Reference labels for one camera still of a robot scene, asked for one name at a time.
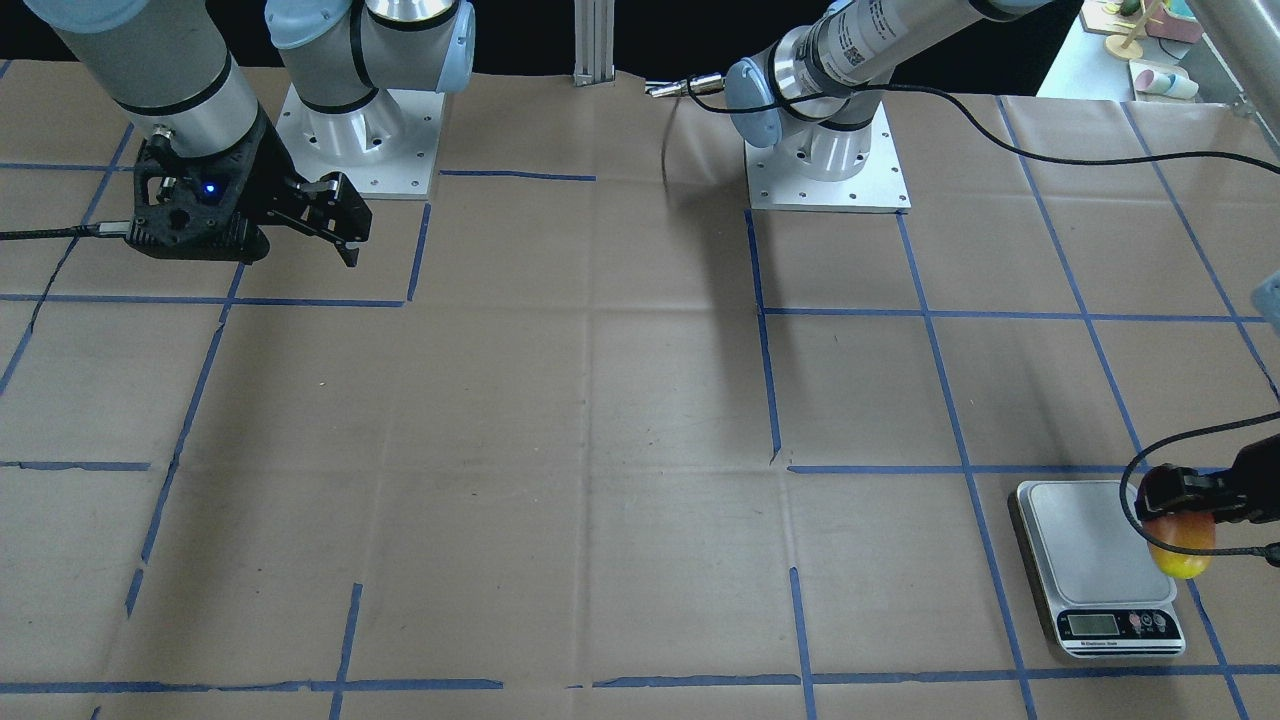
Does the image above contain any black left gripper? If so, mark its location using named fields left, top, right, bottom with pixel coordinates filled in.
left=1135, top=436, right=1279, bottom=524

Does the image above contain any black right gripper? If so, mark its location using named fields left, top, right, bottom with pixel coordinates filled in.
left=127, top=110, right=372, bottom=268

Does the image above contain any red yellow mango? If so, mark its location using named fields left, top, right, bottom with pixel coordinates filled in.
left=1142, top=512, right=1217, bottom=580

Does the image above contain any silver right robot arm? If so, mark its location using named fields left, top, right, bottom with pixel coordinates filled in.
left=3, top=1, right=477, bottom=268

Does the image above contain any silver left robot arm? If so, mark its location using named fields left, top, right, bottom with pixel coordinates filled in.
left=646, top=1, right=1277, bottom=544

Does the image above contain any silver digital kitchen scale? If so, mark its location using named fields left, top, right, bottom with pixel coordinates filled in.
left=1009, top=479, right=1187, bottom=659

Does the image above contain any brown paper table cover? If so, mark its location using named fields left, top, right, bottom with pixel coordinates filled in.
left=3, top=76, right=1277, bottom=719

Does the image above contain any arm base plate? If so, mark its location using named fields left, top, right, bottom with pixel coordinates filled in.
left=275, top=87, right=448, bottom=201
left=745, top=100, right=913, bottom=214

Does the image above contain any aluminium frame post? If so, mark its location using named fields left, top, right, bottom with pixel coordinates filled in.
left=572, top=0, right=617, bottom=87

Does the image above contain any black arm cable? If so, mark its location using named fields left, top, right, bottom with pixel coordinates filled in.
left=686, top=76, right=1280, bottom=170

